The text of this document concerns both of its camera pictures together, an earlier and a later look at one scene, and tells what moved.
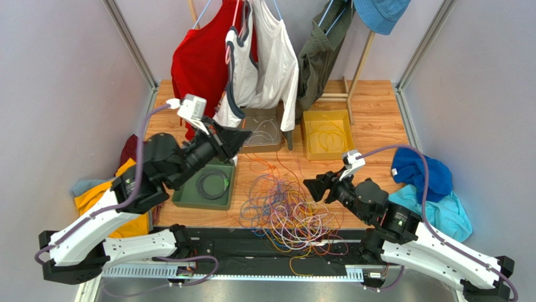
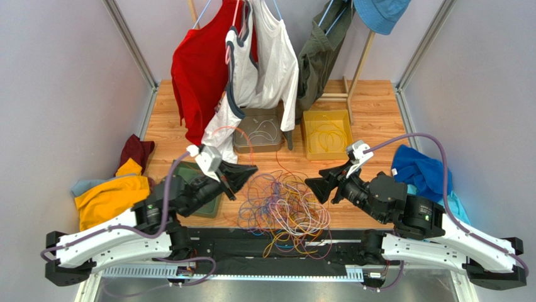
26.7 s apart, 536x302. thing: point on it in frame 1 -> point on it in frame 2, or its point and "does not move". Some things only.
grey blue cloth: (85, 184) does not move
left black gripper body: (216, 141) -> (227, 180)
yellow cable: (326, 136) does not move
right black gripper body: (333, 188) does not move
